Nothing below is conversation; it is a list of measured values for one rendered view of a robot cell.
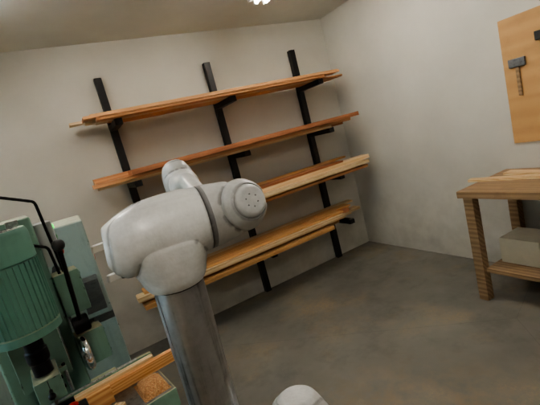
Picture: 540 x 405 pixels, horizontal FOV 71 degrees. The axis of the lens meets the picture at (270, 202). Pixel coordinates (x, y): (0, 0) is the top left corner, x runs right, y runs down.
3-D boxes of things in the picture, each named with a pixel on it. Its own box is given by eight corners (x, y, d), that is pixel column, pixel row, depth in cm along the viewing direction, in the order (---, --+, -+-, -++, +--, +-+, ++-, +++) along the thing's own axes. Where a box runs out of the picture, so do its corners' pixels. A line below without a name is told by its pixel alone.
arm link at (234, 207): (242, 177, 89) (186, 194, 84) (267, 159, 72) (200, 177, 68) (259, 230, 89) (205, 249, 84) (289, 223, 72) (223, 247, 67)
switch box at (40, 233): (47, 267, 135) (31, 226, 132) (44, 264, 143) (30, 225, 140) (65, 261, 138) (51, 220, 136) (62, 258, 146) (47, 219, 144)
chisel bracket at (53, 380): (43, 413, 106) (32, 386, 105) (39, 393, 118) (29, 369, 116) (71, 398, 110) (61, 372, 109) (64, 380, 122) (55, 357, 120)
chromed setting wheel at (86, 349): (92, 377, 124) (79, 344, 122) (84, 364, 135) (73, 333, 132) (100, 372, 126) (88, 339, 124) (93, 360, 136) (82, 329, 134)
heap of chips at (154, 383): (145, 403, 113) (142, 394, 113) (133, 386, 123) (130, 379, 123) (171, 386, 118) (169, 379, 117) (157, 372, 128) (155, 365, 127)
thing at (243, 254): (157, 374, 297) (52, 66, 257) (145, 348, 346) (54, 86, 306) (395, 251, 419) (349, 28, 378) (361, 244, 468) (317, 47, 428)
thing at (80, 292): (67, 317, 130) (52, 277, 127) (63, 312, 137) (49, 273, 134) (92, 306, 134) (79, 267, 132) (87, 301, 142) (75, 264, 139)
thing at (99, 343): (87, 368, 131) (75, 337, 129) (83, 362, 137) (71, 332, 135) (114, 353, 136) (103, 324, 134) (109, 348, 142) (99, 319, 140)
